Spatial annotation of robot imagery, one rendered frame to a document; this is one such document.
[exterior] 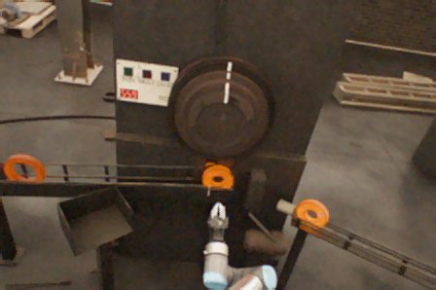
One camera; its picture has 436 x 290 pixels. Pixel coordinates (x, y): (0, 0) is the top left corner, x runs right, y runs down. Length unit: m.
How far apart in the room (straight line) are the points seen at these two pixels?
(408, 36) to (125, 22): 7.54
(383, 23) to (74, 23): 6.08
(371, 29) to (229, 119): 7.04
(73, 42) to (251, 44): 3.01
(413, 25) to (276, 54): 7.14
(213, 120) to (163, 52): 0.38
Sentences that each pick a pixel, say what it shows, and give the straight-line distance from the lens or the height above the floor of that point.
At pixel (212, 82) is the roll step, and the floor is 1.27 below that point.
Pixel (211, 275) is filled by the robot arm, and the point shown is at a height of 0.70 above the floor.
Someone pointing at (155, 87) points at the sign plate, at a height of 1.14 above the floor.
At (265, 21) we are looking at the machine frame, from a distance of 1.57.
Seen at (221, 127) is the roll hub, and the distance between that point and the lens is 1.47.
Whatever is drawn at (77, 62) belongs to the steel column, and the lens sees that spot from 4.43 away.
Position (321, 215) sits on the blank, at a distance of 1.76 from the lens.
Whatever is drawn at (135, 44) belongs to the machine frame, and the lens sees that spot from 1.62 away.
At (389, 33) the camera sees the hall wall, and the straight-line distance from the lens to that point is 8.51.
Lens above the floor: 1.83
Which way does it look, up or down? 37 degrees down
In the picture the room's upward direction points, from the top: 11 degrees clockwise
